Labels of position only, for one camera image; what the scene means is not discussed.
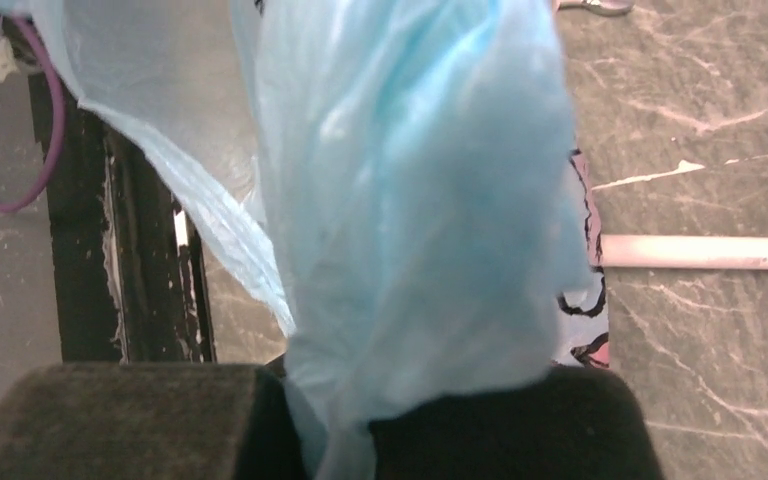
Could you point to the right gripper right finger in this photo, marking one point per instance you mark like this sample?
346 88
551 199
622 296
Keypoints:
576 423

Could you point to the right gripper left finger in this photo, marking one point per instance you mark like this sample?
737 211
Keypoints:
148 421

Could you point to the light blue plastic bag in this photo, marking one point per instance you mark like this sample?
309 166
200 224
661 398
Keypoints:
414 216

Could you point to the silver wrench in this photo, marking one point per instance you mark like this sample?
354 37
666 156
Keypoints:
603 8

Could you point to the white PVC pipe frame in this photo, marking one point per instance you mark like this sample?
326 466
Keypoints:
685 252

